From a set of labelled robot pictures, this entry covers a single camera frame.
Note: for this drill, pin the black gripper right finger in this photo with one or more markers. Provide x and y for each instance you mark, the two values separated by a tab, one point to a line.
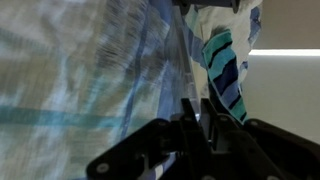
210	119

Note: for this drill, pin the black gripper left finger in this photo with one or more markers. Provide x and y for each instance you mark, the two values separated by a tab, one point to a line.
189	124

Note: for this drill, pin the blue checked bed sheet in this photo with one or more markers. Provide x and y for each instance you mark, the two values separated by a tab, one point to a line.
78	76

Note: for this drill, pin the teal striped cloth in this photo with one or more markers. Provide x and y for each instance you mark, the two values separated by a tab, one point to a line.
222	70

